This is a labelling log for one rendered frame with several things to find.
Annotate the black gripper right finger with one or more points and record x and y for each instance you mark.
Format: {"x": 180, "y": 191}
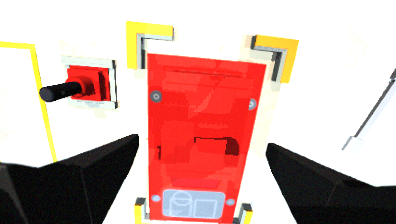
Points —
{"x": 318, "y": 194}

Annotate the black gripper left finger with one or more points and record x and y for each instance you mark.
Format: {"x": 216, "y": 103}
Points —
{"x": 76, "y": 190}

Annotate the yellow rectangular frame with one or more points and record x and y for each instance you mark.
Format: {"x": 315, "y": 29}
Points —
{"x": 35, "y": 64}

